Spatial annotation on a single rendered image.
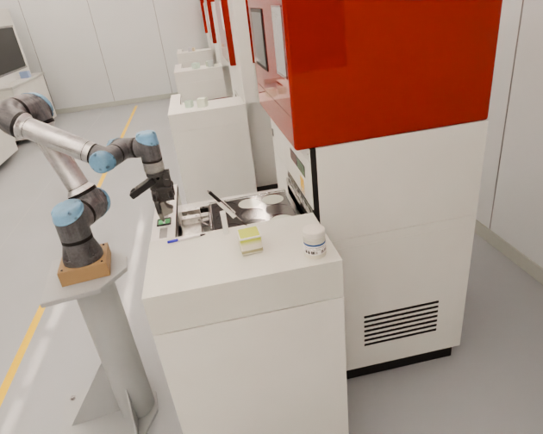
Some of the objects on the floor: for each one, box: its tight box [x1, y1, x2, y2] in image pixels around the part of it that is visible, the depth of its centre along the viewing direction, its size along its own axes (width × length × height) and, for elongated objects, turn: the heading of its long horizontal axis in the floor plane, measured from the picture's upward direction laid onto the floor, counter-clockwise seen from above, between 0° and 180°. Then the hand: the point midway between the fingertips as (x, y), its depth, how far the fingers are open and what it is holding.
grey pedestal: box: [40, 251, 158, 434], centre depth 190 cm, size 51×44×82 cm
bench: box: [0, 9, 57, 145], centre depth 714 cm, size 108×180×200 cm, turn 22°
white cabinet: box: [153, 296, 349, 434], centre depth 199 cm, size 64×96×82 cm, turn 22°
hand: (161, 219), depth 171 cm, fingers closed
